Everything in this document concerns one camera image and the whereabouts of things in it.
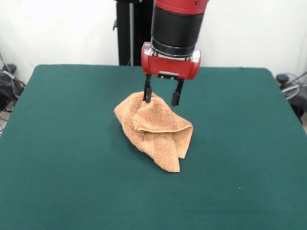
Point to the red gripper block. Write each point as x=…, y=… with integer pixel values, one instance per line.
x=168, y=65

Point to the orange terry towel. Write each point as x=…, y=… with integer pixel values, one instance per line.
x=156, y=124

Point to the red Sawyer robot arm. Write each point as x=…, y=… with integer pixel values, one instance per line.
x=175, y=28

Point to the dark green table cloth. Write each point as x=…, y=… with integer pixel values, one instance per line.
x=60, y=143

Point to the black equipment block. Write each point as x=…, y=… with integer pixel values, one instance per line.
x=298, y=100

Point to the black robot pedestal frame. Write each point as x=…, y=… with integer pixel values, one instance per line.
x=124, y=36

